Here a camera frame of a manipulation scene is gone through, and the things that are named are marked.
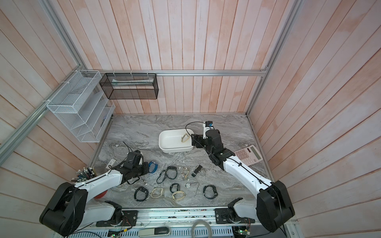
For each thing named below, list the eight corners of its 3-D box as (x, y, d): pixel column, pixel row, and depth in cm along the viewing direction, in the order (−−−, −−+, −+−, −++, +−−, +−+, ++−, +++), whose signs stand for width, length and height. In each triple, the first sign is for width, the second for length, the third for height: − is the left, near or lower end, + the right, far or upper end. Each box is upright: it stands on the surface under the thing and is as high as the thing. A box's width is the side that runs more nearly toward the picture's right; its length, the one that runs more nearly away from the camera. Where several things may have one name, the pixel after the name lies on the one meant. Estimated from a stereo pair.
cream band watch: (151, 198, 82) (150, 196, 80) (152, 189, 85) (151, 187, 83) (162, 198, 82) (161, 196, 80) (163, 189, 85) (162, 187, 83)
